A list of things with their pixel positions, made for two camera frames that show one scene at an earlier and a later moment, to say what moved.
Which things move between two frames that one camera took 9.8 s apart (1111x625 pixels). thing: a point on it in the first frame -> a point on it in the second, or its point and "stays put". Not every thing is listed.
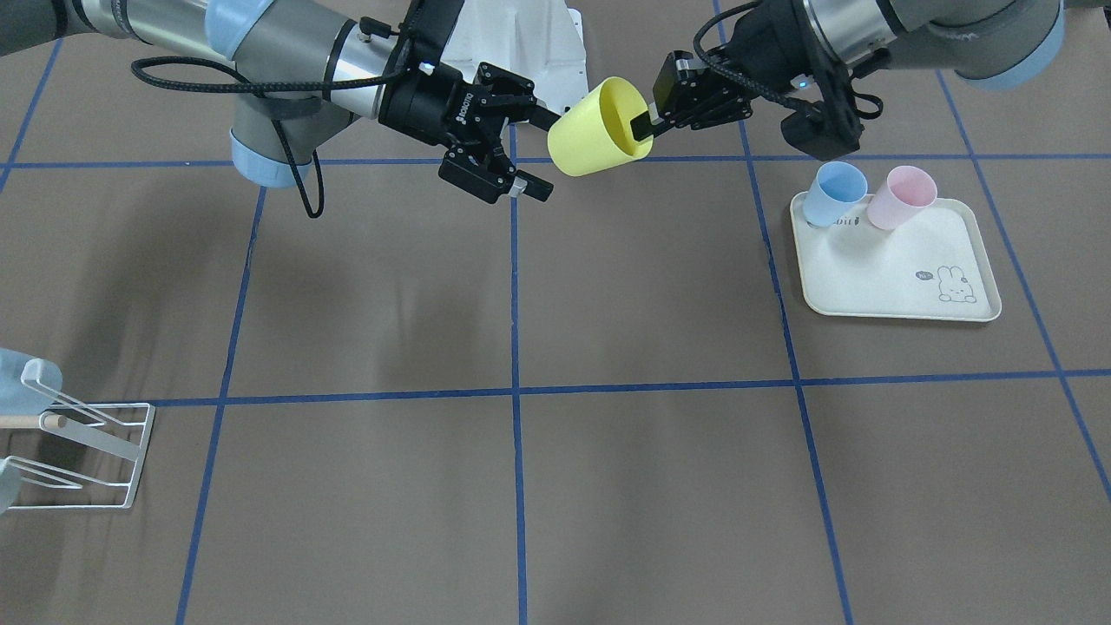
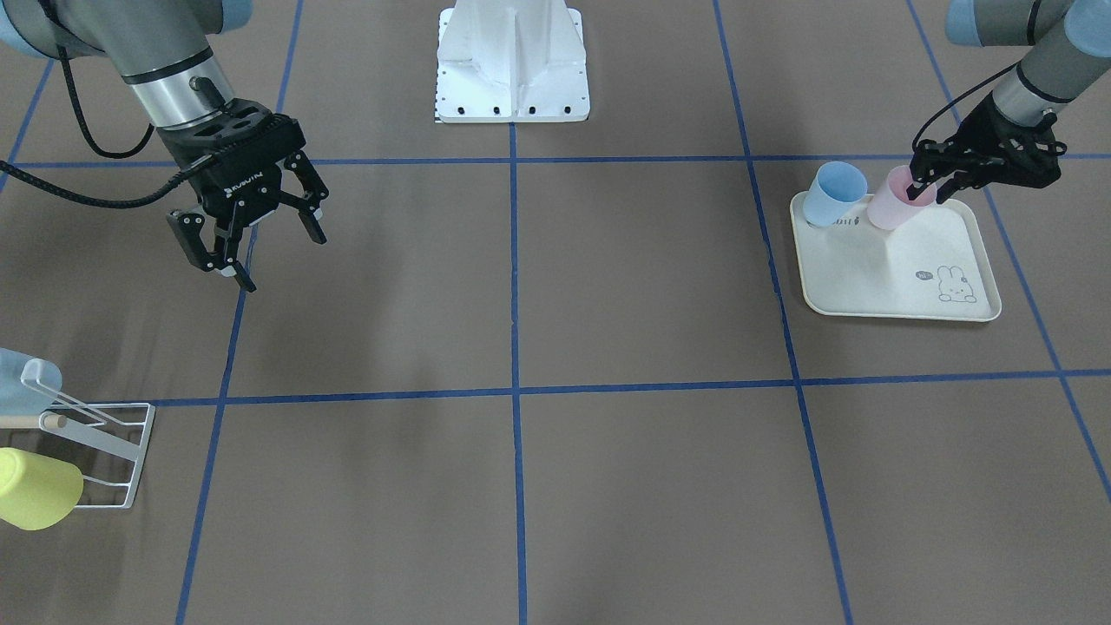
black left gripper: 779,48 -> 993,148
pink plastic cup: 904,191 stays put
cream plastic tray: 937,266 stays put
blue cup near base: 838,185 stays put
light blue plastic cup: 19,398 stays put
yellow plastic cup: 597,132 -> 36,492
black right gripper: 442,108 -> 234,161
